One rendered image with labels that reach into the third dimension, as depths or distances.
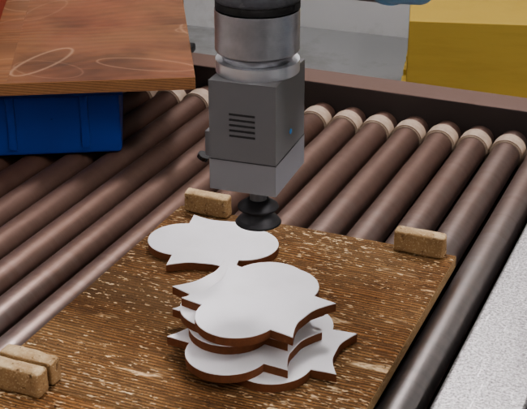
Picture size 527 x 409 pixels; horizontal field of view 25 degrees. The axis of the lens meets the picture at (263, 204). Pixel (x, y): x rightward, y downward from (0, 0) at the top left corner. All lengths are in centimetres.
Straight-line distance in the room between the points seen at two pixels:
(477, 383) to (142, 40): 82
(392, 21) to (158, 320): 420
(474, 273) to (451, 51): 281
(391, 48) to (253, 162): 417
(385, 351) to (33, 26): 90
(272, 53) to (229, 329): 27
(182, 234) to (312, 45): 387
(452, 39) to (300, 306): 303
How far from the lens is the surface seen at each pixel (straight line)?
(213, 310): 114
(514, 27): 412
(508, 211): 152
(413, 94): 181
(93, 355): 117
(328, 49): 515
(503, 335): 126
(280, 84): 102
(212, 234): 137
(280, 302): 115
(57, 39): 178
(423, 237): 134
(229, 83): 102
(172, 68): 163
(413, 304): 126
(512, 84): 419
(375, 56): 508
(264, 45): 101
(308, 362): 113
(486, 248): 142
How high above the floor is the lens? 156
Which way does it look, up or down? 25 degrees down
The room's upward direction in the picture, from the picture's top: straight up
